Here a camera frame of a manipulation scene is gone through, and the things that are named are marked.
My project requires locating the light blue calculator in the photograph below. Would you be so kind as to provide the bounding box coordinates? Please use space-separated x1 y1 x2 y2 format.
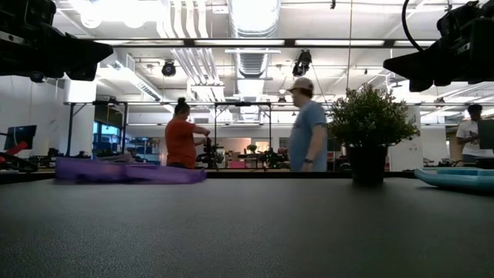
414 166 494 193

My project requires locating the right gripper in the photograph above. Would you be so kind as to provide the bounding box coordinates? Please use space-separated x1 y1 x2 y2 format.
383 17 494 93

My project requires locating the black overhead crossbar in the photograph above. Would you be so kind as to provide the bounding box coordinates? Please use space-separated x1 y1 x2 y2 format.
92 37 437 49

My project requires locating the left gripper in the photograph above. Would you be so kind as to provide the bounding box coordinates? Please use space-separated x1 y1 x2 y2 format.
0 23 114 82

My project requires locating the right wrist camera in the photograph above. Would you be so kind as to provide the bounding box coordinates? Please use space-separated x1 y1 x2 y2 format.
436 1 482 38

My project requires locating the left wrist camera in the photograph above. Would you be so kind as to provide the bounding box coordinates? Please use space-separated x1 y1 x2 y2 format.
0 0 58 27

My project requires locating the black stand frame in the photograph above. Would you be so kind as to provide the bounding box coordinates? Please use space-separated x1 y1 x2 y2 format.
213 100 272 171

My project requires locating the purple plastic pencil box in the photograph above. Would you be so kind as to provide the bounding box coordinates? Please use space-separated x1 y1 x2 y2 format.
55 156 208 185

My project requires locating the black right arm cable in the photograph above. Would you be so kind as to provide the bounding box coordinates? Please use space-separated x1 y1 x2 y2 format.
401 0 425 53

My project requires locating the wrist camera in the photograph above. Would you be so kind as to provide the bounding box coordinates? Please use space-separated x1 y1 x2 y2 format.
0 0 58 27
436 1 482 38

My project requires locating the small dark monitor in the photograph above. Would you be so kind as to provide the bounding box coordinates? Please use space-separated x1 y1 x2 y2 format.
3 124 38 151

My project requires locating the silver ventilation duct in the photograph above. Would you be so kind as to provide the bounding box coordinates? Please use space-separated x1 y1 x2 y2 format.
227 0 282 78

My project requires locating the potted green plant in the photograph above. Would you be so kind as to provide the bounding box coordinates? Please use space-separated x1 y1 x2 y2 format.
325 83 421 185

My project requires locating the black table mat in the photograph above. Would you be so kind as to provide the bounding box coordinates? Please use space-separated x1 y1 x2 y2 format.
0 177 494 278

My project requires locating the person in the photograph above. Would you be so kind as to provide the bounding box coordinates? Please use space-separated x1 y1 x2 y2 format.
287 76 329 173
456 103 494 163
164 97 211 170

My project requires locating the dark laptop screen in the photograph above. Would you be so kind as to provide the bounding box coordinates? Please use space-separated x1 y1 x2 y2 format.
477 119 494 151

